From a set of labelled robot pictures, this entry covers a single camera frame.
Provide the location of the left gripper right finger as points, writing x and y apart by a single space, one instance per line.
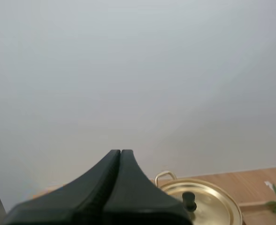
138 199

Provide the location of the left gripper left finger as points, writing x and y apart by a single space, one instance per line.
81 197

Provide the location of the gold lid with black knob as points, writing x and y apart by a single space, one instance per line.
213 204

